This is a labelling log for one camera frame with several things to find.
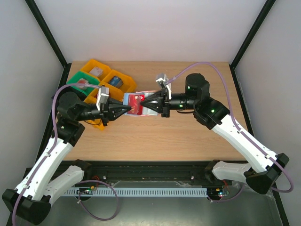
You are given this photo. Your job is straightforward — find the red-dot card stack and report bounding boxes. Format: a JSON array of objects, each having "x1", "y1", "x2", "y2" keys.
[{"x1": 77, "y1": 78, "x2": 89, "y2": 90}]

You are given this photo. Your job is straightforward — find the black aluminium frame rail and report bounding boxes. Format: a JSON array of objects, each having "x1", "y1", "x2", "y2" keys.
[{"x1": 23, "y1": 161, "x2": 275, "y2": 181}]

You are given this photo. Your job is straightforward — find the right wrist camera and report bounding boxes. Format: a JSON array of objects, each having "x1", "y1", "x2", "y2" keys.
[{"x1": 155, "y1": 73, "x2": 172, "y2": 100}]

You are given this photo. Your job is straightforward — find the white card stack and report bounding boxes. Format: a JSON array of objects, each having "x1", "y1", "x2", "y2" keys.
[{"x1": 89, "y1": 66, "x2": 103, "y2": 77}]

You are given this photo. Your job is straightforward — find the yellow bin near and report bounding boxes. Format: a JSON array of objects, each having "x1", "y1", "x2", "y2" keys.
[{"x1": 92, "y1": 119, "x2": 106, "y2": 131}]

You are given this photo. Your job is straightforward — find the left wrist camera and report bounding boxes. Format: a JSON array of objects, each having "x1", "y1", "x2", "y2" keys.
[{"x1": 96, "y1": 86, "x2": 109, "y2": 111}]

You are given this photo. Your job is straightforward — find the yellow bin with red cards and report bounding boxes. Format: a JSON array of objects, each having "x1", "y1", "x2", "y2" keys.
[{"x1": 84, "y1": 82, "x2": 124, "y2": 104}]

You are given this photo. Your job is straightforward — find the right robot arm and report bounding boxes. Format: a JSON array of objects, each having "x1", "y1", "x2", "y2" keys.
[{"x1": 141, "y1": 73, "x2": 289, "y2": 194}]

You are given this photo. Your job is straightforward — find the green bin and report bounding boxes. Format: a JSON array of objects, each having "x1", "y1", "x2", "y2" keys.
[{"x1": 67, "y1": 71, "x2": 100, "y2": 96}]

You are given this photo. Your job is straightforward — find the blue card stack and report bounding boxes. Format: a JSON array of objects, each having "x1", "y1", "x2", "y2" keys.
[{"x1": 108, "y1": 76, "x2": 123, "y2": 89}]

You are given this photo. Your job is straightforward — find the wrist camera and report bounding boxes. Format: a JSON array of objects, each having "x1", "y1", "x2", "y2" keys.
[
  {"x1": 96, "y1": 86, "x2": 109, "y2": 111},
  {"x1": 155, "y1": 73, "x2": 172, "y2": 100}
]

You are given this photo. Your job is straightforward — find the pink leather card holder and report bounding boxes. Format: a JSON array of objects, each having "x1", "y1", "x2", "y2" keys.
[{"x1": 122, "y1": 90, "x2": 158, "y2": 117}]

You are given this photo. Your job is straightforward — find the yellow bin with blue cards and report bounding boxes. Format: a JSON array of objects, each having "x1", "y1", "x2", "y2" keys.
[{"x1": 100, "y1": 70, "x2": 137, "y2": 100}]

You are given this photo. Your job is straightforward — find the yellow bin far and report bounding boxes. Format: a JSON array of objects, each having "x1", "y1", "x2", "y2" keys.
[{"x1": 80, "y1": 59, "x2": 111, "y2": 81}]

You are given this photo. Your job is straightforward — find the slotted cable duct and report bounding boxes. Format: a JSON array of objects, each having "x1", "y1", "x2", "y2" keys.
[{"x1": 63, "y1": 187, "x2": 207, "y2": 197}]

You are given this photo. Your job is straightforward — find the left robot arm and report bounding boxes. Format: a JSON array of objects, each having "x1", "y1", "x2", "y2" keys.
[{"x1": 2, "y1": 91, "x2": 131, "y2": 225}]

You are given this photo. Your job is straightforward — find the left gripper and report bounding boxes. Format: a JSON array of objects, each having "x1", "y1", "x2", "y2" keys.
[{"x1": 75, "y1": 98, "x2": 131, "y2": 127}]

